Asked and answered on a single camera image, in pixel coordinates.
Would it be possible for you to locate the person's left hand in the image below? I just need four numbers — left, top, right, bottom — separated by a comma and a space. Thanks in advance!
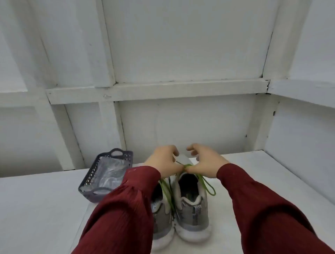
145, 145, 185, 179

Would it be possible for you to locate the person's right hand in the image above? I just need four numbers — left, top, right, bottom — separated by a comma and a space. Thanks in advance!
185, 143, 230, 179

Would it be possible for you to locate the green shoelace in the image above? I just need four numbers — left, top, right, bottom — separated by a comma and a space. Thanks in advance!
159, 160, 217, 211

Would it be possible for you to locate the grey mesh shoe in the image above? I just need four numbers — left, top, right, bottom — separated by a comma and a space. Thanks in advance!
151, 179, 176, 251
172, 154, 213, 243

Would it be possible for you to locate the person's right forearm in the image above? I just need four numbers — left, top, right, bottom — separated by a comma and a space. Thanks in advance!
217, 163, 335, 254

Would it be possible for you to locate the person's left forearm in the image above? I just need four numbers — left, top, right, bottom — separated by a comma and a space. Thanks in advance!
72, 165, 162, 254

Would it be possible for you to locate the clear plastic bag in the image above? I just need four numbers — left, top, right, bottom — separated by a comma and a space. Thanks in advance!
86, 156, 129, 192

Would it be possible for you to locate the dark plastic lattice basket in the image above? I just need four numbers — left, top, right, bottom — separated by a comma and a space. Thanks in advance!
78, 148, 134, 204

